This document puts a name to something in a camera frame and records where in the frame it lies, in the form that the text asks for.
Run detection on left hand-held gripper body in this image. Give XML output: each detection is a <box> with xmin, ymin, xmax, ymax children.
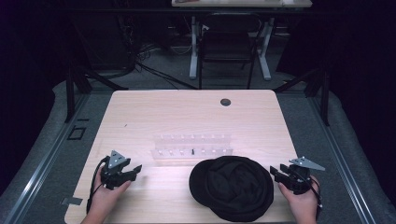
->
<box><xmin>100</xmin><ymin>149</ymin><xmax>132</xmax><ymax>190</ymax></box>

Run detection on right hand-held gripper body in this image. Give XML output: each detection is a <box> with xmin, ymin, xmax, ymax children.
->
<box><xmin>284</xmin><ymin>156</ymin><xmax>326</xmax><ymax>196</ymax></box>

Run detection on black hat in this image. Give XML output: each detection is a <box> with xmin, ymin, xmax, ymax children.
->
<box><xmin>188</xmin><ymin>155</ymin><xmax>276</xmax><ymax>223</ymax></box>

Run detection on person's right hand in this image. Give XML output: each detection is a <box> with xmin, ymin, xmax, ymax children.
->
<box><xmin>277</xmin><ymin>175</ymin><xmax>321</xmax><ymax>220</ymax></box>

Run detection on person's left hand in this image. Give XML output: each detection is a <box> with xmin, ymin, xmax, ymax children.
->
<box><xmin>92</xmin><ymin>169</ymin><xmax>132</xmax><ymax>217</ymax></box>

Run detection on grey tape patch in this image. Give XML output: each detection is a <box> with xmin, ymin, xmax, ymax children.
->
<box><xmin>60</xmin><ymin>196</ymin><xmax>84</xmax><ymax>206</ymax></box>

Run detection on clear acrylic rack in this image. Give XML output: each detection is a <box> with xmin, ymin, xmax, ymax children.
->
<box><xmin>150</xmin><ymin>133</ymin><xmax>234</xmax><ymax>161</ymax></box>

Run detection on black tape square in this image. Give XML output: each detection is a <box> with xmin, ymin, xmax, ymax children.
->
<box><xmin>66</xmin><ymin>125</ymin><xmax>87</xmax><ymax>141</ymax></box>

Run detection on black metal stand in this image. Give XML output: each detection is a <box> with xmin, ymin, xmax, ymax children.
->
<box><xmin>274</xmin><ymin>66</ymin><xmax>331</xmax><ymax>127</ymax></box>
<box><xmin>64</xmin><ymin>18</ymin><xmax>129</xmax><ymax>123</ymax></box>

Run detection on black chair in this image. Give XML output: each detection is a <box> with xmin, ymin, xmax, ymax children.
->
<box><xmin>197</xmin><ymin>12</ymin><xmax>263</xmax><ymax>91</ymax></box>

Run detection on white desk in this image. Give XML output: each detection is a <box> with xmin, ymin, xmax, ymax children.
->
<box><xmin>171</xmin><ymin>0</ymin><xmax>313</xmax><ymax>81</ymax></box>

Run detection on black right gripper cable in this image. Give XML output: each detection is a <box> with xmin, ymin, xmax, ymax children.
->
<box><xmin>295</xmin><ymin>170</ymin><xmax>324</xmax><ymax>220</ymax></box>

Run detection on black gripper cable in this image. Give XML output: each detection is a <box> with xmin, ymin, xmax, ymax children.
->
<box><xmin>86</xmin><ymin>156</ymin><xmax>110</xmax><ymax>215</ymax></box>
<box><xmin>295</xmin><ymin>170</ymin><xmax>324</xmax><ymax>220</ymax></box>

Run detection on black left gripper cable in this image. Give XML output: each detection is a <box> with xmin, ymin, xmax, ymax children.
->
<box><xmin>86</xmin><ymin>156</ymin><xmax>110</xmax><ymax>215</ymax></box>

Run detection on aluminium floor rail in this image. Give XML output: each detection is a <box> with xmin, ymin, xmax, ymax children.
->
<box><xmin>307</xmin><ymin>96</ymin><xmax>377</xmax><ymax>224</ymax></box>
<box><xmin>3</xmin><ymin>92</ymin><xmax>92</xmax><ymax>224</ymax></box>

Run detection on black floor cables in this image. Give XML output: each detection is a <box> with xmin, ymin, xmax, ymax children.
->
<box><xmin>124</xmin><ymin>43</ymin><xmax>200</xmax><ymax>91</ymax></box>

